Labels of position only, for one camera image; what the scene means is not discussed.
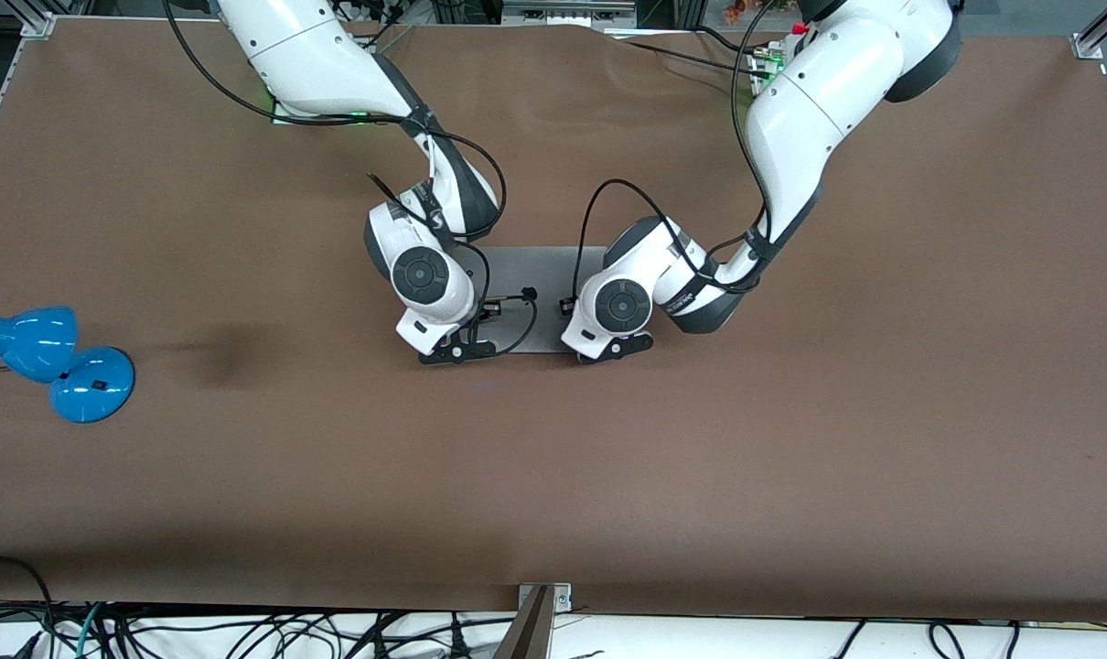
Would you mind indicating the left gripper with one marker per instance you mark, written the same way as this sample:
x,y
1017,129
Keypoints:
x,y
564,306

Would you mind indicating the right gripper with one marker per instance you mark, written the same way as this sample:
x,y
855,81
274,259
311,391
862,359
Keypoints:
x,y
486,313

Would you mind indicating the silver laptop with black keyboard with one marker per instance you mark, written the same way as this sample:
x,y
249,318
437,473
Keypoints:
x,y
544,265

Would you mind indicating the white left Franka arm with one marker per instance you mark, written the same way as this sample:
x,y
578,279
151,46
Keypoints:
x,y
819,101

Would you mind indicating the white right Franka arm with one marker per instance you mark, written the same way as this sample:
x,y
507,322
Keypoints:
x,y
316,55

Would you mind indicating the brown table cover mat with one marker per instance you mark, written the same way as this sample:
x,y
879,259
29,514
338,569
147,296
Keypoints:
x,y
791,458

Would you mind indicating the green lit circuit board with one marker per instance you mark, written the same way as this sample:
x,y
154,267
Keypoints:
x,y
766,64

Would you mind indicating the blue desk lamp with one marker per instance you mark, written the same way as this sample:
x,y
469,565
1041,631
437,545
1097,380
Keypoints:
x,y
32,343

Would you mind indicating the metal bracket with dark post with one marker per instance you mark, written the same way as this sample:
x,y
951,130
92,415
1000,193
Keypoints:
x,y
531,622

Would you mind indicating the aluminium frame profile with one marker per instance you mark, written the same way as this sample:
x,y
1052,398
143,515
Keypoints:
x,y
37,18
1098,32

